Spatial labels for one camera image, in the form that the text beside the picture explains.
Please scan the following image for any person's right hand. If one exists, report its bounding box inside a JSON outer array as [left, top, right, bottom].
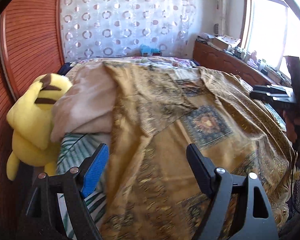
[[283, 111, 297, 143]]

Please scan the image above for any red-brown wooden wardrobe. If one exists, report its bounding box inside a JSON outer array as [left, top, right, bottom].
[[0, 0, 64, 233]]

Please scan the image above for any circle-patterned sheer curtain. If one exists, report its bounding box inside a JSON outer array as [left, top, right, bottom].
[[60, 0, 196, 62]]

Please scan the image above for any blue toy on bed end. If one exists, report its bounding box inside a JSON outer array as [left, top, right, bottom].
[[140, 44, 162, 57]]

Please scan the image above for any wooden sideboard cabinet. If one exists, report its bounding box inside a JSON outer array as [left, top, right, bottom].
[[193, 41, 291, 87]]

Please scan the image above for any cardboard box with paper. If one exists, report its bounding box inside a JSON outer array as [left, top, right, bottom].
[[212, 35, 241, 50]]

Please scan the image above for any palm-leaf print sheet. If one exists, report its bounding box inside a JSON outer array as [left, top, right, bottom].
[[57, 133, 111, 239]]

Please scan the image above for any window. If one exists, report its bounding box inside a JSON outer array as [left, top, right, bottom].
[[242, 0, 300, 78]]

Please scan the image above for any beige folded garment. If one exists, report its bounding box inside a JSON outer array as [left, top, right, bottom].
[[51, 62, 117, 142]]

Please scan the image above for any yellow pikachu plush toy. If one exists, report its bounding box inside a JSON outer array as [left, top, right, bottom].
[[6, 73, 72, 181]]

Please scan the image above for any golden patterned garment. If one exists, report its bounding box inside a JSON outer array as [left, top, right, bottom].
[[101, 61, 293, 239]]

